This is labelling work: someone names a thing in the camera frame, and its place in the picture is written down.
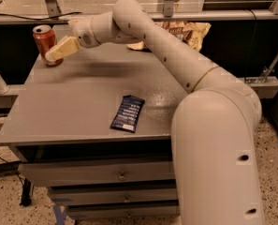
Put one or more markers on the grey metal rail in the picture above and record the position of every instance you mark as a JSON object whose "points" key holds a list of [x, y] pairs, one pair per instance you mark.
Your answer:
{"points": [[201, 16]]}

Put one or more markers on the bottom grey drawer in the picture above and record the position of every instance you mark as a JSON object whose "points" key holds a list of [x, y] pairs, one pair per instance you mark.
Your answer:
{"points": [[125, 212]]}

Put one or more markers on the red coke can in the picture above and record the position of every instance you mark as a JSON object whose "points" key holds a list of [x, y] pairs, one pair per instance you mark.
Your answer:
{"points": [[45, 39]]}

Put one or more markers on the blue rxbar blueberry wrapper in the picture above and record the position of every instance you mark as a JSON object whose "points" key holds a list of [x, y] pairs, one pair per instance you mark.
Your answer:
{"points": [[127, 116]]}

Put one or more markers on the middle grey drawer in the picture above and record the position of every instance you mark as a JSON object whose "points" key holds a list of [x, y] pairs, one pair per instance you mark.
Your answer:
{"points": [[121, 194]]}

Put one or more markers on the grey drawer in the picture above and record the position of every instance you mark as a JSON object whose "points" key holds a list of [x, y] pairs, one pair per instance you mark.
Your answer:
{"points": [[125, 212], [78, 173], [121, 194]]}

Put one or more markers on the grey drawer cabinet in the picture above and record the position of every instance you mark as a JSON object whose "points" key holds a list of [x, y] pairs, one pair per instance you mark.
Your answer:
{"points": [[64, 113]]}

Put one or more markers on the brown sea salt chip bag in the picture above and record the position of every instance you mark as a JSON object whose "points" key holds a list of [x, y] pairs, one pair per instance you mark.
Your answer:
{"points": [[189, 33]]}

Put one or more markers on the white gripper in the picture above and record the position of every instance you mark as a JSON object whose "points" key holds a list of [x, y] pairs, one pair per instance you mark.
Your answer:
{"points": [[84, 32]]}

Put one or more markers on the top grey drawer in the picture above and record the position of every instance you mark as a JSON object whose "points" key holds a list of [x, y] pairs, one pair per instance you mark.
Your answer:
{"points": [[78, 173]]}

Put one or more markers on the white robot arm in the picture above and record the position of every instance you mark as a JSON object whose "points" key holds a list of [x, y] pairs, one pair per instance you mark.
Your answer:
{"points": [[212, 129]]}

